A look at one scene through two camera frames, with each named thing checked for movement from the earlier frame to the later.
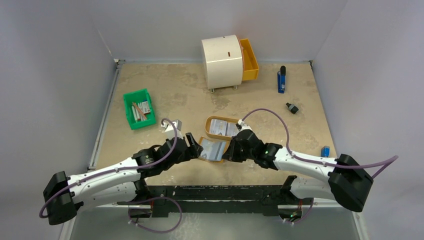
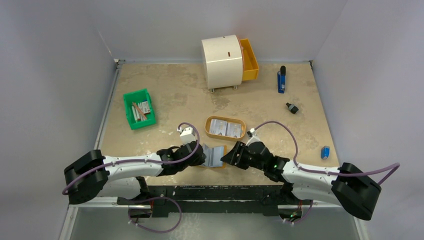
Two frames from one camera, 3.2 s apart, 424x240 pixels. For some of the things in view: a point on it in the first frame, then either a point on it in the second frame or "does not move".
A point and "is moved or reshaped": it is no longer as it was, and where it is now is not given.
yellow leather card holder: (213, 149) is moved or reshaped
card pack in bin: (145, 107) does not move
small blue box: (325, 151) does not move
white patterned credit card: (217, 126) does not move
